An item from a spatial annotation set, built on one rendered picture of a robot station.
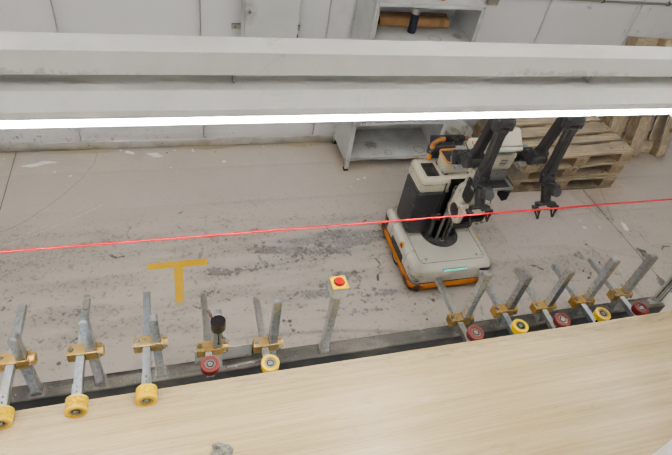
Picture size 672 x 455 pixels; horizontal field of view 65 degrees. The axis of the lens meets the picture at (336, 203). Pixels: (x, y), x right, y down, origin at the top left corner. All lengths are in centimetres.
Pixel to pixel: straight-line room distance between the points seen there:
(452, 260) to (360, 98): 279
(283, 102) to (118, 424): 154
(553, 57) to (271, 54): 67
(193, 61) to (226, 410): 154
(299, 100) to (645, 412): 224
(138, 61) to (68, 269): 303
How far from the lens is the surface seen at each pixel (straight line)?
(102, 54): 111
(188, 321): 363
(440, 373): 254
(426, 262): 380
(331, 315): 244
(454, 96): 130
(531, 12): 528
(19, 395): 272
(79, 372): 240
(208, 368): 239
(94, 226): 429
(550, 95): 145
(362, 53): 117
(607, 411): 280
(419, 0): 425
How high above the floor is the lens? 297
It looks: 42 degrees down
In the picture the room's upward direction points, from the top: 11 degrees clockwise
